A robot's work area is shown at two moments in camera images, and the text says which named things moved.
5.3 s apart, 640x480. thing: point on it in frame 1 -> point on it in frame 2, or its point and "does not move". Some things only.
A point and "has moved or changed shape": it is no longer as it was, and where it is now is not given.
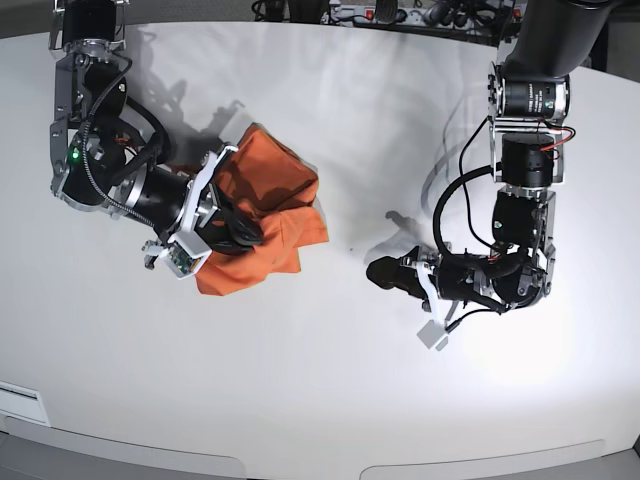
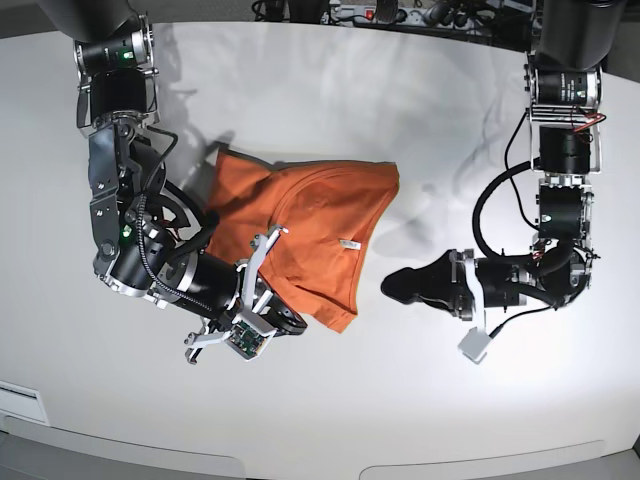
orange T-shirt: (273, 185) has moved or changed shape
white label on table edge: (23, 402) does not move
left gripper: (243, 226) -> (246, 308)
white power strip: (417, 16) does not move
